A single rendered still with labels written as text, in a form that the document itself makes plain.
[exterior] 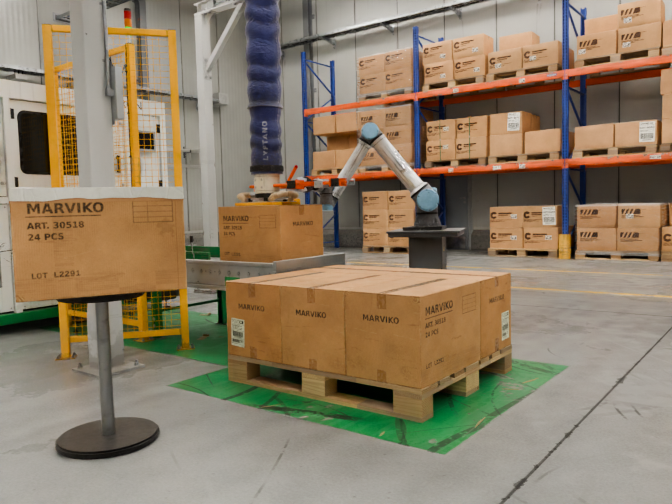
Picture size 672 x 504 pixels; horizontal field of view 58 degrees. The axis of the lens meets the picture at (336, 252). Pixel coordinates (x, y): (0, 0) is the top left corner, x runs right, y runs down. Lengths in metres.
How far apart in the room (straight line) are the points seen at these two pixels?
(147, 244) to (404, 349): 1.15
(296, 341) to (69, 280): 1.16
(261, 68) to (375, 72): 8.26
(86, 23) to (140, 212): 1.72
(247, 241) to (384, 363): 1.64
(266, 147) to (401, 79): 8.07
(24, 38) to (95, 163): 9.38
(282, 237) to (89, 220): 1.69
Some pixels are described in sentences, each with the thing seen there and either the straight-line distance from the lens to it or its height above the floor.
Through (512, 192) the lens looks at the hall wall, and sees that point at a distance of 12.29.
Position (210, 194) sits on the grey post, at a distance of 7.07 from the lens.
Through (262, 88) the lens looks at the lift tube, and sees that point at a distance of 4.15.
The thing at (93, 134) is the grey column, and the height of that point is 1.37.
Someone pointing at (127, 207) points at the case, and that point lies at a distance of 2.42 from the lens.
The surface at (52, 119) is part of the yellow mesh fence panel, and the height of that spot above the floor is 1.52.
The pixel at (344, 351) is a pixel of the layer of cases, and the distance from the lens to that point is 2.86.
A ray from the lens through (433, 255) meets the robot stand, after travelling 4.30.
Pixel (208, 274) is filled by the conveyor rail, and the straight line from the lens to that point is 4.14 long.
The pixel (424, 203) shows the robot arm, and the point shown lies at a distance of 4.14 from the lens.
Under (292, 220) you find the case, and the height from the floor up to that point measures 0.85.
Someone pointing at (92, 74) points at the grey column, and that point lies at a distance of 3.86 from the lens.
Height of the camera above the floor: 0.92
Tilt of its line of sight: 4 degrees down
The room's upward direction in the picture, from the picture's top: 1 degrees counter-clockwise
